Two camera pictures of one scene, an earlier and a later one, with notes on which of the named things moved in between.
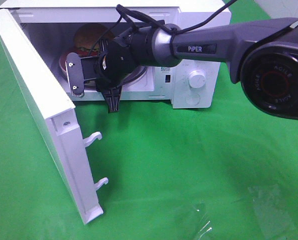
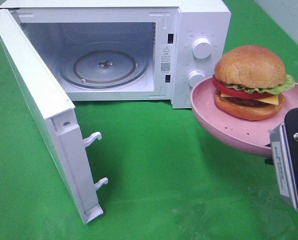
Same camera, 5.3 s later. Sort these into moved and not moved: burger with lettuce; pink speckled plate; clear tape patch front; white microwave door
Moved: burger with lettuce; pink speckled plate
Not moved: white microwave door; clear tape patch front
